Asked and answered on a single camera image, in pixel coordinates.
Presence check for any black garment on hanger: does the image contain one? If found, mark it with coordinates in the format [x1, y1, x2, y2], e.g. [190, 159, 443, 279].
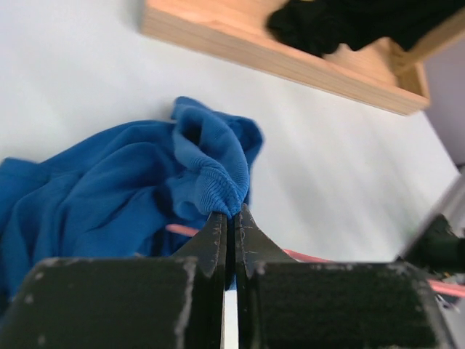
[266, 0, 464, 57]

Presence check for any wooden clothes rack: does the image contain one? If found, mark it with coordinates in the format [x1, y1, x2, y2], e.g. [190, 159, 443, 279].
[141, 1, 464, 116]

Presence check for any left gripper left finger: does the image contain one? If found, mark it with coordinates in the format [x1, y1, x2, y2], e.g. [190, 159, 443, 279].
[174, 213, 227, 348]

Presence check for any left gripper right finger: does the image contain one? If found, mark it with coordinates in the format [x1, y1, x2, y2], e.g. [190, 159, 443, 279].
[234, 204, 294, 348]

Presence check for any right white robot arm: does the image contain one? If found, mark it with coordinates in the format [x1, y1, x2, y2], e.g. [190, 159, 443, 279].
[397, 214, 464, 278]

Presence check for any pink wire hanger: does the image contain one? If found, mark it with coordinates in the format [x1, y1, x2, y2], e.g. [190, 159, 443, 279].
[166, 224, 465, 298]

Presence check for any blue tank top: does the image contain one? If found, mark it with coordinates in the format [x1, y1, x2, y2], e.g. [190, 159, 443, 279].
[1, 97, 263, 300]

